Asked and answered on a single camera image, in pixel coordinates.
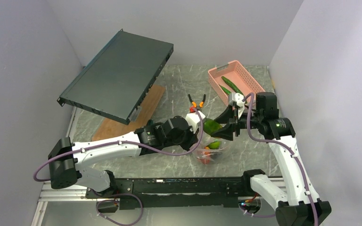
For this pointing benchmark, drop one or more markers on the red fake pepper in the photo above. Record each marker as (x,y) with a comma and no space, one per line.
(204,157)

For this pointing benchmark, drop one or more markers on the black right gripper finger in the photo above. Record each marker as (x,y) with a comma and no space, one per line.
(227,132)
(225,116)

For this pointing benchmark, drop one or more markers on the clear zip top bag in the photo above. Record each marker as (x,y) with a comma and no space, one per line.
(218,155)

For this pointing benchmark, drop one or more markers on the dark rack server chassis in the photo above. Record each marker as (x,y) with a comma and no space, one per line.
(115,82)

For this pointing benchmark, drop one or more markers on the green fake chili pepper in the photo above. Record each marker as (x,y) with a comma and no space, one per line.
(225,90)

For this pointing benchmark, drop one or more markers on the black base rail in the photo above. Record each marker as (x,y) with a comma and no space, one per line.
(181,192)

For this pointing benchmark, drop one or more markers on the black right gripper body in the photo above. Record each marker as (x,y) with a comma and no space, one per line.
(241,123)

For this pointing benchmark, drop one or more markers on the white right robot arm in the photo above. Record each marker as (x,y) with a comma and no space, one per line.
(299,204)

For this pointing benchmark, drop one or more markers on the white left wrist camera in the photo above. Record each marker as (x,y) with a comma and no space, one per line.
(194,118)

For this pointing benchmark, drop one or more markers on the green orange fake mango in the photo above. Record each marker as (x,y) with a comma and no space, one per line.
(210,126)

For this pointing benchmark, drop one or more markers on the pink plastic basket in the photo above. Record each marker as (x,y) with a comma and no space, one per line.
(235,72)

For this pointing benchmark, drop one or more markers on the wooden base board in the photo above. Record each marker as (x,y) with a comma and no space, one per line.
(139,118)

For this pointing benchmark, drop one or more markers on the green fake cucumber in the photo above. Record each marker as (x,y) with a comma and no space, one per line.
(231,85)

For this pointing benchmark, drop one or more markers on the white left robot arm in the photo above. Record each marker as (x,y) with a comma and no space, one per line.
(69,163)

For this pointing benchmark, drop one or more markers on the orange black pliers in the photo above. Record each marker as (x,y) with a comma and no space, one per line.
(196,106)

